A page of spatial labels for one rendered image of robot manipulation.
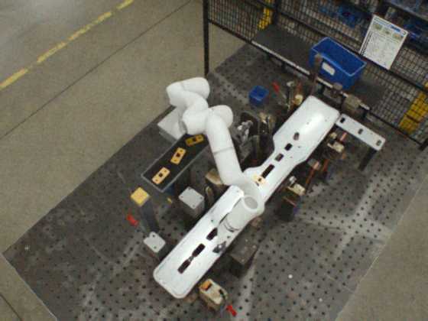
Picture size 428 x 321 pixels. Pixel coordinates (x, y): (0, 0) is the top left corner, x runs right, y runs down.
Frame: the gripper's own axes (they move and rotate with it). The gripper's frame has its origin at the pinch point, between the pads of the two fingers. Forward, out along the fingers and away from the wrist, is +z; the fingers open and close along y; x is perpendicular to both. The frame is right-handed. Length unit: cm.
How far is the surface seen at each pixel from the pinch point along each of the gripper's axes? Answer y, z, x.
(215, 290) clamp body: -20.1, 5.8, -3.5
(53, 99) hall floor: 190, 120, 121
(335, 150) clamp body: 53, -36, -51
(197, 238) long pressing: 6.0, 8.8, 5.7
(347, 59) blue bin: 111, -63, -55
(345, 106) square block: 83, -48, -58
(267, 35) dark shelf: 138, -43, -11
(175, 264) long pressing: -6.6, 16.0, 12.7
